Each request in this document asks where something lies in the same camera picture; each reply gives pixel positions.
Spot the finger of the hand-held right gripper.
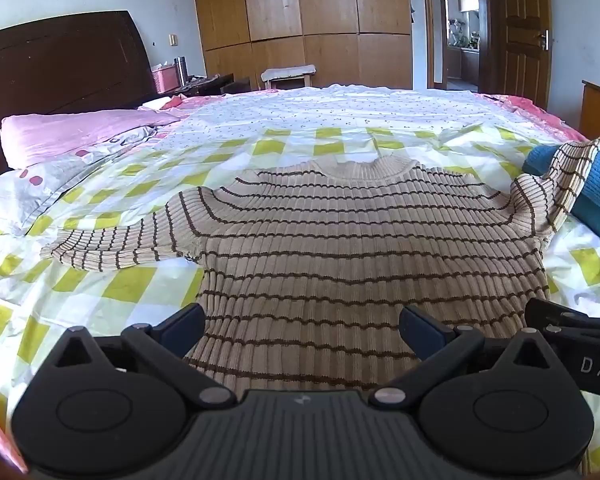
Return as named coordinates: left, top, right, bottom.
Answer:
left=524, top=298, right=600, bottom=347

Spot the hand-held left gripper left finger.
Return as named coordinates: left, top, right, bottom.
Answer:
left=44, top=303, right=238, bottom=408

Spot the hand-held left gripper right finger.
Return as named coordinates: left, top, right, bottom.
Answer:
left=369, top=305, right=562, bottom=408

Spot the beige striped knit sweater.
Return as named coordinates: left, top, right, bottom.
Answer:
left=40, top=156, right=600, bottom=393

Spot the teal folded cloth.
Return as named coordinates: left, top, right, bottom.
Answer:
left=522, top=145, right=600, bottom=256

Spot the grey pink-spotted pillow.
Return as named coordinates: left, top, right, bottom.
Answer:
left=17, top=125, right=162, bottom=211

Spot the pink floral bed sheet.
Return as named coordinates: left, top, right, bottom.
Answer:
left=472, top=92, right=592, bottom=142

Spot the pink pillow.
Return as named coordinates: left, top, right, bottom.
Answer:
left=0, top=110, right=182, bottom=169

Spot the yellow checked quilt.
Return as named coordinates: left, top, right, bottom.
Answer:
left=0, top=85, right=600, bottom=480

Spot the dark wooden nightstand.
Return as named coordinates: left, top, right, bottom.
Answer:
left=172, top=73, right=236, bottom=99

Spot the pink box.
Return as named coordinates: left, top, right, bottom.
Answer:
left=151, top=65, right=184, bottom=95

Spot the stool with white cushion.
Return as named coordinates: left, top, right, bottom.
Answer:
left=260, top=64, right=317, bottom=92

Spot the wooden door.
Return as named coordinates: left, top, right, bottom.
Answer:
left=489, top=0, right=554, bottom=111

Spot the dark wooden headboard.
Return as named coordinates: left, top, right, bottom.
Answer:
left=0, top=10, right=162, bottom=181

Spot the wooden wardrobe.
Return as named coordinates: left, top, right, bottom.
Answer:
left=190, top=0, right=414, bottom=94

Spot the wooden door frame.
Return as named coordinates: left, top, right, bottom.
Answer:
left=420, top=0, right=492, bottom=93

